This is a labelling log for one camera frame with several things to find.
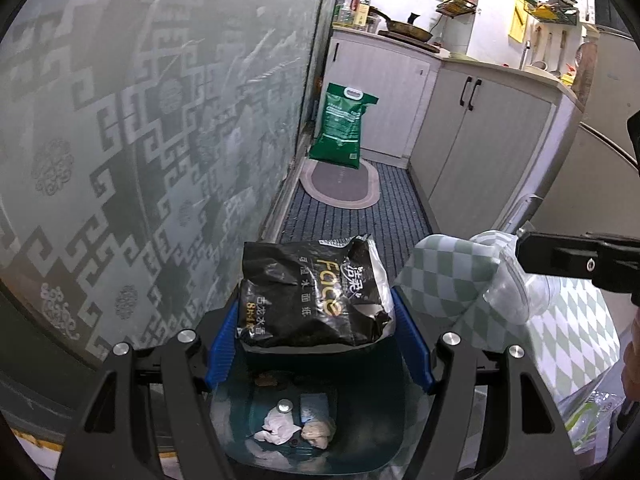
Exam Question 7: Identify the dark blue waste bin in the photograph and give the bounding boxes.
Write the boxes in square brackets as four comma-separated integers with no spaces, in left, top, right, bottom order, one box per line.
[209,304,427,477]

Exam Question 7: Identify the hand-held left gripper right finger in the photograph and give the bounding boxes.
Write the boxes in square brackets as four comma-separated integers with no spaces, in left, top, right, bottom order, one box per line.
[391,289,582,480]

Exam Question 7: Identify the wall spice rack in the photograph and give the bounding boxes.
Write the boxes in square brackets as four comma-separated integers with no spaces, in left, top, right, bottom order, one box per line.
[434,0,477,19]

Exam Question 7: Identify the white cabinet with small handle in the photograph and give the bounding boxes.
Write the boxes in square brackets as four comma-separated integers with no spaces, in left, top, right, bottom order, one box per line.
[324,29,443,159]

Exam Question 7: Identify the yellow oil bottle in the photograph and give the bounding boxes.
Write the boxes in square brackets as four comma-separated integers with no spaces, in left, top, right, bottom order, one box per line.
[333,0,358,29]

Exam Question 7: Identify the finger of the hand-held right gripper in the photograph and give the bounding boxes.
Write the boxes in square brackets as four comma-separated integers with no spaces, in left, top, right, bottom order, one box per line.
[515,231,601,281]

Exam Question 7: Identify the clear plastic cup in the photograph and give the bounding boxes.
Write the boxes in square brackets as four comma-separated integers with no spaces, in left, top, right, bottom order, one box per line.
[481,230,557,324]

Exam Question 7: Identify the white tissue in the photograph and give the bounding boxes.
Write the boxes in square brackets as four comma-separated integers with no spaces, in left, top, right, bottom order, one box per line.
[252,404,304,447]

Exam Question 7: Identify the grey cabinet with black handles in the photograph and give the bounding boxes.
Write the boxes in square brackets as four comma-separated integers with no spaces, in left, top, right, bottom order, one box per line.
[409,59,585,242]

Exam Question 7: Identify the green rice bag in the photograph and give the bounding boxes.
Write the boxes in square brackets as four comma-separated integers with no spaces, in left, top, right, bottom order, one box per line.
[308,82,379,170]

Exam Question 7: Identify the induction cooker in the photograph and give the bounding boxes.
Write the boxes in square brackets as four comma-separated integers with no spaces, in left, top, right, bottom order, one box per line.
[377,30,440,54]

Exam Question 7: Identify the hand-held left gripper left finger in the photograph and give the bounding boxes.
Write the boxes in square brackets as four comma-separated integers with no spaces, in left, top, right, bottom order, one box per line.
[54,304,239,480]

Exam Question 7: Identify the wire wall basket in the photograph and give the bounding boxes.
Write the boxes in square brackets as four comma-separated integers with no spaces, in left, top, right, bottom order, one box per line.
[522,0,582,27]

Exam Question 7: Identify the green white checkered tablecloth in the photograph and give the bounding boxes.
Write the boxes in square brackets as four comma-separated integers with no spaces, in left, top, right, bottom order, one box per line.
[394,231,625,413]

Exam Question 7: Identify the oval grey floor mat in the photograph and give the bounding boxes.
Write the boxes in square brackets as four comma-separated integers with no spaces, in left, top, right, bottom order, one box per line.
[298,158,380,209]

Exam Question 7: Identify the striped blue floor rug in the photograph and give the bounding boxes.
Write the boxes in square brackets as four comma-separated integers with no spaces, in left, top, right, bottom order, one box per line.
[276,159,435,262]

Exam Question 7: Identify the yellow hanging board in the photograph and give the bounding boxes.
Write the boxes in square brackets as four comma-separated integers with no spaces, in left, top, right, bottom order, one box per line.
[508,0,527,42]

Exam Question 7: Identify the beige refrigerator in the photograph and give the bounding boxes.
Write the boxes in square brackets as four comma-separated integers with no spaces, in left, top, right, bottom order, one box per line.
[529,24,640,241]

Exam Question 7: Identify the frying pan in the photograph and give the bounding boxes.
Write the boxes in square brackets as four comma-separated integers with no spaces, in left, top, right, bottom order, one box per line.
[367,7,434,44]

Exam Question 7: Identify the black tissue packet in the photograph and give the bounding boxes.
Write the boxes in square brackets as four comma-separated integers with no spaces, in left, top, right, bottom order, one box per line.
[235,233,397,352]

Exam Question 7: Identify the ginger root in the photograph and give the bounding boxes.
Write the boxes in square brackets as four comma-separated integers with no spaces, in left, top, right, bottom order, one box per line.
[301,419,337,450]

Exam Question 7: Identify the clear plastic bag with greens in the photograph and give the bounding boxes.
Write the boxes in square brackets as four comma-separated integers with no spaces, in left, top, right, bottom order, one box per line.
[554,389,627,463]

